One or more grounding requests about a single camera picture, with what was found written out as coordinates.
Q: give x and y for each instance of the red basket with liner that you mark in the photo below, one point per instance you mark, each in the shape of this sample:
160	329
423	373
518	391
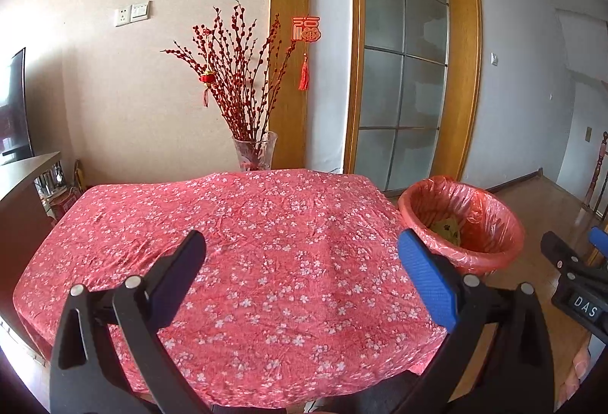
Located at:
492	236

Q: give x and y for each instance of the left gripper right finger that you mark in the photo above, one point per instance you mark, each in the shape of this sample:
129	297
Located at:
463	306

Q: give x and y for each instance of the yellow green snack wrapper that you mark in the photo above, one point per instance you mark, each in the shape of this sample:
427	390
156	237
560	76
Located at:
448	229

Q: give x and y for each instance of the red fu character ornament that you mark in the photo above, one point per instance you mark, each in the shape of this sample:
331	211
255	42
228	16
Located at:
305	30

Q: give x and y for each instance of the glass vase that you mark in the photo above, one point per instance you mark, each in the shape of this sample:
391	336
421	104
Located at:
256	155

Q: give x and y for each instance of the white wall switch plate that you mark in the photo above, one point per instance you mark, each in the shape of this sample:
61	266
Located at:
132	13

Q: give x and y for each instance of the small red lantern ornament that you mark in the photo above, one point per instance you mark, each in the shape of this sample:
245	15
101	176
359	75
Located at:
208	80

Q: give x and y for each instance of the television screen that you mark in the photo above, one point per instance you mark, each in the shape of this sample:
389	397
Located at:
15	134

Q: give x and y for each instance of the wooden stair railing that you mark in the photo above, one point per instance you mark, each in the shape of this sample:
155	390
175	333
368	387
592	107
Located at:
596	174

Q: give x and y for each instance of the red floral tablecloth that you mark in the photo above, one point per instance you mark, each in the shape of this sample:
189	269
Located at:
302	294

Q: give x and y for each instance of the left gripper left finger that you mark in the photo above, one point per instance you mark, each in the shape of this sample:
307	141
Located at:
143	305

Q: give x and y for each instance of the red berry branches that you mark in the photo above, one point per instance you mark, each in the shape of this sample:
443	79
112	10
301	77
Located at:
248	69

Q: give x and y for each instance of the frosted glass sliding door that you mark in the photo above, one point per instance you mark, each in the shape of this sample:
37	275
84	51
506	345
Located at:
405	63

